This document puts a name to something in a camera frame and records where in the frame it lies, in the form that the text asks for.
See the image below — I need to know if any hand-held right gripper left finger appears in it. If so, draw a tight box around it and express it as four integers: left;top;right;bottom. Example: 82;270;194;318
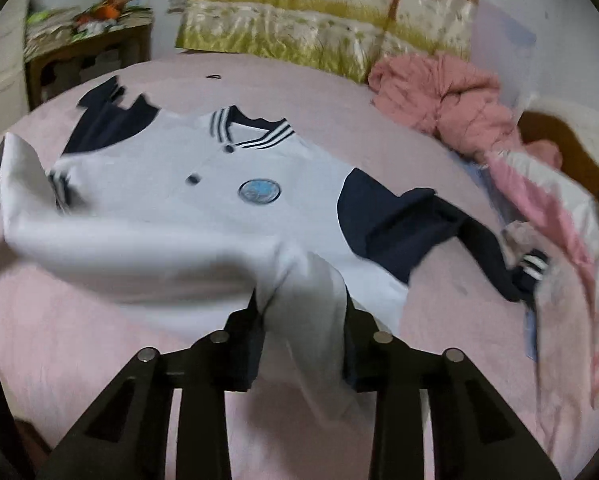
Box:
37;290;268;480

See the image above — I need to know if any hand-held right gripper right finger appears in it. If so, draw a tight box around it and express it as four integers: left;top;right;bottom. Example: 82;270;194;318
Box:
342;290;563;480

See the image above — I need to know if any white and navy jacket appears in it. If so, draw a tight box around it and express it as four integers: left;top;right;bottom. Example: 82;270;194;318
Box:
0;76;551;426

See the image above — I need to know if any white cabinet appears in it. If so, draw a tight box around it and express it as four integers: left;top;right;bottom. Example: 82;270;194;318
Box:
0;0;31;133

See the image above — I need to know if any wooden nightstand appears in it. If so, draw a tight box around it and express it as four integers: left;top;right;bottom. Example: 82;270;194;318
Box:
24;22;153;111

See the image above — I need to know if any colourful toy clutter pile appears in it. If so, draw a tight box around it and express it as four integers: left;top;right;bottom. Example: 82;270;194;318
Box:
24;0;153;56

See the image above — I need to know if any pink and white garment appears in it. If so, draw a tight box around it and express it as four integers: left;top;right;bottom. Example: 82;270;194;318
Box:
483;149;599;411

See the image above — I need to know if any crumpled pink blanket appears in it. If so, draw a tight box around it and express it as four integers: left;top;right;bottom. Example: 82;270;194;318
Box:
368;54;564;167

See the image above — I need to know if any tree print pillow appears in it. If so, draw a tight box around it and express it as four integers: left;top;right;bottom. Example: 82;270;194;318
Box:
168;0;486;84

